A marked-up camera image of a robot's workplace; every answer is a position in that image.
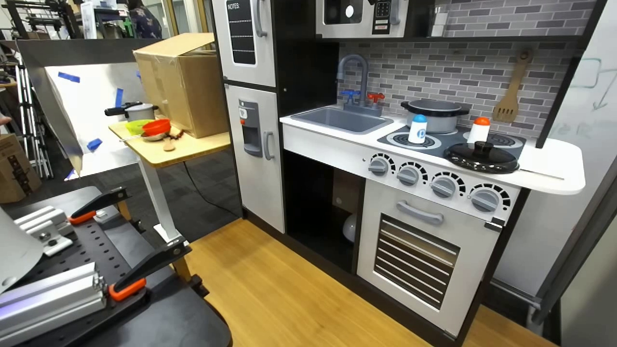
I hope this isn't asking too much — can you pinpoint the black floor cable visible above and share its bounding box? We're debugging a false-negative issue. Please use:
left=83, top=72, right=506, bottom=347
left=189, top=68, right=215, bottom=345
left=182, top=160, right=242, bottom=220

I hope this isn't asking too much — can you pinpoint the large cardboard box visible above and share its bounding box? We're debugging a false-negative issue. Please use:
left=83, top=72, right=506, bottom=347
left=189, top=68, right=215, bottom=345
left=132, top=31, right=230, bottom=141

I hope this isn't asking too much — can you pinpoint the white toy oven door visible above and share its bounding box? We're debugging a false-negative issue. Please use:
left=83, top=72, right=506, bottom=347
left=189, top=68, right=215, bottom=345
left=355, top=180, right=508, bottom=340

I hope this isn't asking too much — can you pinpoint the green toy food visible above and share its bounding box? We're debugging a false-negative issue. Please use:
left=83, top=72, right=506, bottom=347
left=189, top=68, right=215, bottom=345
left=124, top=118, right=153, bottom=135

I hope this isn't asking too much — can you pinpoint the brown wooden toy piece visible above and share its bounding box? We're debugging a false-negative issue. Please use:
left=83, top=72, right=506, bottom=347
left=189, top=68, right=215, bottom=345
left=161, top=124, right=186, bottom=155

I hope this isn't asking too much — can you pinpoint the silver pot black handle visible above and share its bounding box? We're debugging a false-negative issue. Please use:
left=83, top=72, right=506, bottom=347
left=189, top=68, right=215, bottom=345
left=105, top=101, right=161, bottom=124

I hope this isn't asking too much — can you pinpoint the white shaker orange cap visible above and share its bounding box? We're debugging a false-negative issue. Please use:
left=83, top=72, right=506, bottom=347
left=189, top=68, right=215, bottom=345
left=467, top=114, right=494, bottom=147

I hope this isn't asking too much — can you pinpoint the white shaker blue cap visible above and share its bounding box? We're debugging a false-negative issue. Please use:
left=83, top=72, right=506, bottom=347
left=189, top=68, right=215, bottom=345
left=407, top=112, right=430, bottom=147

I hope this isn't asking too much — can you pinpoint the black toy pan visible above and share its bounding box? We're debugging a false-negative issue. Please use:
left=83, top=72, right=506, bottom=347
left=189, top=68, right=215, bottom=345
left=442, top=139, right=521, bottom=176

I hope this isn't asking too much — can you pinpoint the toy play kitchen unit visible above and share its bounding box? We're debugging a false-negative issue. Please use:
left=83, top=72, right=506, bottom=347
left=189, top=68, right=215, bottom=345
left=211, top=0, right=610, bottom=347

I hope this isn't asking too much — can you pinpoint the grey plastic sink basin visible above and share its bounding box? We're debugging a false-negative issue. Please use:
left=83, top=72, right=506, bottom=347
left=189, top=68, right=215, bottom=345
left=288, top=104, right=396, bottom=135

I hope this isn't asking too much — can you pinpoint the red bowl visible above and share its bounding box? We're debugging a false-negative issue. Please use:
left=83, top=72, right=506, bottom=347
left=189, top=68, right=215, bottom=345
left=141, top=118, right=174, bottom=139

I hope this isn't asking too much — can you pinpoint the white board with blue tape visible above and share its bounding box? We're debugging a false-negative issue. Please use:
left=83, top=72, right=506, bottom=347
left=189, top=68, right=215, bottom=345
left=28, top=60, right=162, bottom=182

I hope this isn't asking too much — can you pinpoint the wooden table white leg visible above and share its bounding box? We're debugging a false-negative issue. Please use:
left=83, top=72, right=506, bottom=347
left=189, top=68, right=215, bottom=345
left=107, top=118, right=234, bottom=249

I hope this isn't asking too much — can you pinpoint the fridge door with dispenser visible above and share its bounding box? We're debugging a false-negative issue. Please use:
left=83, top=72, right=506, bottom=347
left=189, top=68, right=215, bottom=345
left=224, top=83, right=288, bottom=236

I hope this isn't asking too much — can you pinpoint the grey stove knob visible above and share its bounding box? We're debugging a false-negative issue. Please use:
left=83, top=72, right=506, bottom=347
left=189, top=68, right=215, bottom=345
left=367, top=153, right=394, bottom=180
left=396, top=160, right=427, bottom=189
left=429, top=170, right=465, bottom=201
left=469, top=183, right=511, bottom=214

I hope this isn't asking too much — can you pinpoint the large aluminium extrusion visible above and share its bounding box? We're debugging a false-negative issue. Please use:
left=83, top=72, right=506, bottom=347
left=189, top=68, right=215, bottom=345
left=0, top=259, right=108, bottom=347

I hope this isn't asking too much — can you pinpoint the metal folding ladder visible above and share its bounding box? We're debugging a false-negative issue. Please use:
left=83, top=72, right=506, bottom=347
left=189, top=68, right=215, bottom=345
left=12, top=64, right=54, bottom=180

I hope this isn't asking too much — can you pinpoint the small silver metal bracket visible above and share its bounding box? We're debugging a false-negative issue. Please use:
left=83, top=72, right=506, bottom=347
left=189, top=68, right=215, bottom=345
left=10, top=203, right=74, bottom=259

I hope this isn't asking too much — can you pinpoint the printed brown cardboard box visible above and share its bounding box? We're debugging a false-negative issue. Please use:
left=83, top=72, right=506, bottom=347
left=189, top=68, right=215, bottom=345
left=0, top=131, right=45, bottom=207

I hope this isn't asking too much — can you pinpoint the grey toy faucet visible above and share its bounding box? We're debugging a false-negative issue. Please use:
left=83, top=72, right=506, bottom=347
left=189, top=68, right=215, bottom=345
left=336, top=52, right=373, bottom=114

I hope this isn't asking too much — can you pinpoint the white ball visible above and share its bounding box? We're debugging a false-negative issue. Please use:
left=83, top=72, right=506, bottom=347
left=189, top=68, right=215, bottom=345
left=342, top=212, right=359, bottom=245

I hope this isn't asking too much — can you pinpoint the grey toy pot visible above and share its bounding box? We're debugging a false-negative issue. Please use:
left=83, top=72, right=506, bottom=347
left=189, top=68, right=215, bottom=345
left=402, top=97, right=473, bottom=135

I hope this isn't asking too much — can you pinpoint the wooden slotted spatula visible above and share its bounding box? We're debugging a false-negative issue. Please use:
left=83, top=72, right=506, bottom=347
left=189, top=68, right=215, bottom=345
left=492, top=50, right=535, bottom=126

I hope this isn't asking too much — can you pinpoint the fridge door with chalkboard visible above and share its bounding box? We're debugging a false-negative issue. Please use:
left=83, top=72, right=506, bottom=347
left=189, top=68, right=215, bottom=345
left=211, top=0, right=278, bottom=89

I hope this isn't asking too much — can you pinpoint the black clamp orange tip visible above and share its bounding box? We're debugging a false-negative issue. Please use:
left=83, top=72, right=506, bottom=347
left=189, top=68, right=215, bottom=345
left=66, top=185, right=132, bottom=228
left=105, top=237, right=193, bottom=305

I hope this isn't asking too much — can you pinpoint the black perforated robot table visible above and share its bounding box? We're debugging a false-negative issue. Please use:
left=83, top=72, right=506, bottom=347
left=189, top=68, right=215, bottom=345
left=0, top=185, right=234, bottom=347

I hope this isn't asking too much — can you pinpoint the person in dark clothes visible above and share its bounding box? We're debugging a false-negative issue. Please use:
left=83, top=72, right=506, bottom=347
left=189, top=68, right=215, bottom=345
left=124, top=0, right=164, bottom=39

